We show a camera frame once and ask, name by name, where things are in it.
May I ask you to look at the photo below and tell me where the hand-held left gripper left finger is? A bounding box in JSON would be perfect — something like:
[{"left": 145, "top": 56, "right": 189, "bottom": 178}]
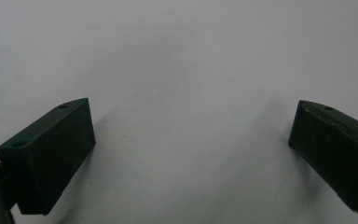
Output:
[{"left": 0, "top": 97, "right": 97, "bottom": 217}]

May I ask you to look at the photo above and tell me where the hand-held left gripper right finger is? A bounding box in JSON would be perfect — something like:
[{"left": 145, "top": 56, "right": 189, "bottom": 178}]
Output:
[{"left": 288, "top": 99, "right": 358, "bottom": 215}]

